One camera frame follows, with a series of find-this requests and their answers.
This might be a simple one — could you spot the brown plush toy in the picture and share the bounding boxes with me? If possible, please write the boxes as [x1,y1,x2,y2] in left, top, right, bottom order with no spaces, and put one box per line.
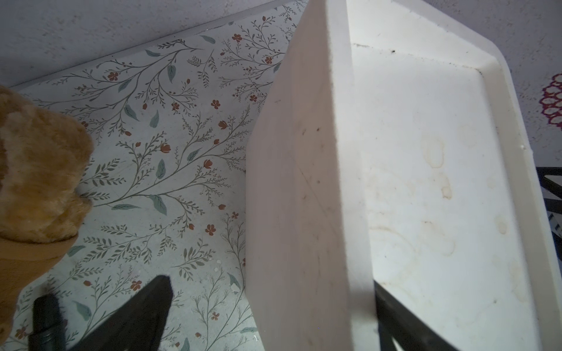
[1,87,94,342]

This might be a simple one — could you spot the white three-drawer cabinet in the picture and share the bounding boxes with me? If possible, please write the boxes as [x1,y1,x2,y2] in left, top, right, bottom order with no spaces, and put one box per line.
[245,1,561,350]

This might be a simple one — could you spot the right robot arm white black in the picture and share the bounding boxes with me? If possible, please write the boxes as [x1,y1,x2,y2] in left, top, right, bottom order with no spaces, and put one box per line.
[537,167,561,260]

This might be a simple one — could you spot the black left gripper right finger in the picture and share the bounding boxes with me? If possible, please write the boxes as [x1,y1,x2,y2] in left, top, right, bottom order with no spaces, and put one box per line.
[374,282,457,351]

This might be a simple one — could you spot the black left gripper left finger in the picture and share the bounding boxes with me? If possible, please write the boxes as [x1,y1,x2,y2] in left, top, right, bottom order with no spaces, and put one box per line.
[72,275,173,351]

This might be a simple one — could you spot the floral table mat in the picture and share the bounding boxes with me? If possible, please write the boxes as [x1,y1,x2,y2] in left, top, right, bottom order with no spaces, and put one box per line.
[3,1,306,350]

